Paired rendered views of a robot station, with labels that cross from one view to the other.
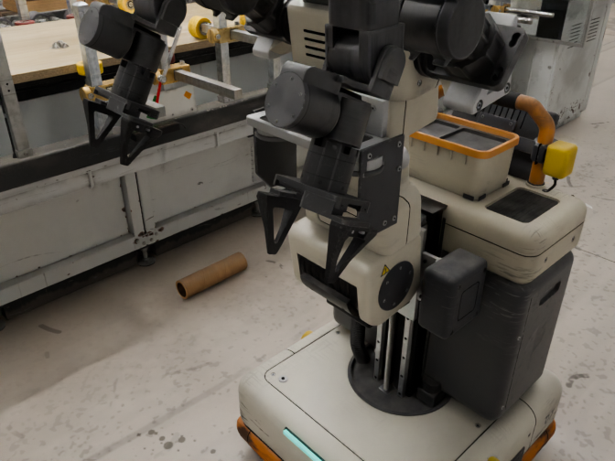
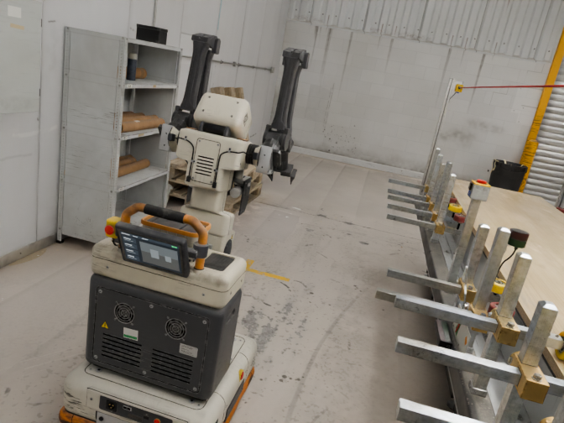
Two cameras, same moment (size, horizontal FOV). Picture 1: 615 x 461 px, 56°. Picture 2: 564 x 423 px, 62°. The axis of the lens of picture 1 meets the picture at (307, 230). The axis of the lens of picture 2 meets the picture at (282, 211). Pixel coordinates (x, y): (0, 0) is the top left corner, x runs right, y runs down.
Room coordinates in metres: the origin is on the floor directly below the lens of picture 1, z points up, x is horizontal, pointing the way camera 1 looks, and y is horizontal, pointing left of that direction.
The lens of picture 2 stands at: (2.77, -0.99, 1.53)
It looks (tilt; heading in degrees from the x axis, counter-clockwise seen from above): 17 degrees down; 144
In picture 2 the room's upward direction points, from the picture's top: 10 degrees clockwise
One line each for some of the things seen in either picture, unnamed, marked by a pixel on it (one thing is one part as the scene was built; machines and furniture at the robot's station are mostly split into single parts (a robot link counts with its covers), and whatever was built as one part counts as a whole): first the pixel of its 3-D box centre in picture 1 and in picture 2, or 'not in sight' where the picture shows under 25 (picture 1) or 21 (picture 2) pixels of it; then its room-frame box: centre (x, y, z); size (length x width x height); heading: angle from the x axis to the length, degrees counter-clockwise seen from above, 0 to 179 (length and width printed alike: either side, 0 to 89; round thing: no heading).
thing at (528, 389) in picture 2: not in sight; (526, 375); (2.34, 0.12, 0.95); 0.14 x 0.06 x 0.05; 135
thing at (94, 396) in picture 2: not in sight; (136, 412); (1.36, -0.47, 0.23); 0.41 x 0.02 x 0.08; 43
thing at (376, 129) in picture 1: (328, 149); (218, 184); (0.93, -0.04, 0.99); 0.28 x 0.16 x 0.22; 43
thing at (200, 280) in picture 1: (212, 274); not in sight; (1.94, 0.39, 0.04); 0.30 x 0.08 x 0.08; 135
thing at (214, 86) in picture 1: (197, 80); (437, 309); (1.90, 0.37, 0.84); 0.43 x 0.03 x 0.04; 45
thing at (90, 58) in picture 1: (94, 82); (467, 280); (1.79, 0.67, 0.87); 0.04 x 0.04 x 0.48; 45
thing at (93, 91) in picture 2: not in sight; (122, 141); (-0.98, 0.06, 0.78); 0.90 x 0.45 x 1.55; 135
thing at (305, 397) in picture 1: (397, 407); (169, 376); (1.12, -0.25, 0.16); 0.67 x 0.64 x 0.25; 133
